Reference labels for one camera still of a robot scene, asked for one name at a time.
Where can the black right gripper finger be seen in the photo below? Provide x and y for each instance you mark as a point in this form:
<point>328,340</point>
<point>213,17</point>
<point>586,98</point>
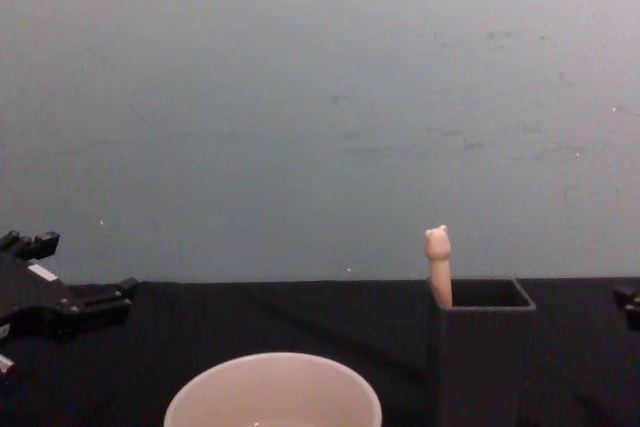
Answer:
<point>630,304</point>

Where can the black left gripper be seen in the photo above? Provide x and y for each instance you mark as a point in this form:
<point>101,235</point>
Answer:
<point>35,297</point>

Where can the black square holder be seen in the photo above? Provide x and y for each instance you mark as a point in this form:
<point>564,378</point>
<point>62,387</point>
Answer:
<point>482,367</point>

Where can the wooden bear-headed utensil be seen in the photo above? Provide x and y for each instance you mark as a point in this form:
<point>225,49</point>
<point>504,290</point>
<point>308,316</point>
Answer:
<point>439,262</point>

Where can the black table cloth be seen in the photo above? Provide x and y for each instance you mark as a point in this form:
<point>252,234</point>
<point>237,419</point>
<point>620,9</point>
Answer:
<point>280,317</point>

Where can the white round cup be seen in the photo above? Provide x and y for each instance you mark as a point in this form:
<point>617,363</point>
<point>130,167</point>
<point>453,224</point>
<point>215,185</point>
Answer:
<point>272,392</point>

